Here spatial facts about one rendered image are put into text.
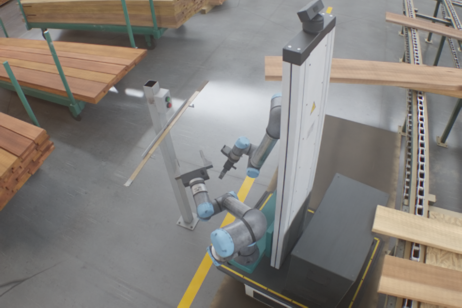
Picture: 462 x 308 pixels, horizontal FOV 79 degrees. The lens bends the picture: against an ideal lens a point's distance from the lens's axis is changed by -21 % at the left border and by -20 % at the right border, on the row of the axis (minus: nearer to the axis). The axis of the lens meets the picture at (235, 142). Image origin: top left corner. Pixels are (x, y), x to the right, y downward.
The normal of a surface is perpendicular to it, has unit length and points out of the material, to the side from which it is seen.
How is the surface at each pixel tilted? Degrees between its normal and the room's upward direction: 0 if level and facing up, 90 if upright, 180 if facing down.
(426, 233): 0
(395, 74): 0
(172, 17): 90
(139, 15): 90
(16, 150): 0
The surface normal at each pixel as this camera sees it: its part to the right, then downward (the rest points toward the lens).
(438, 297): -0.06, -0.70
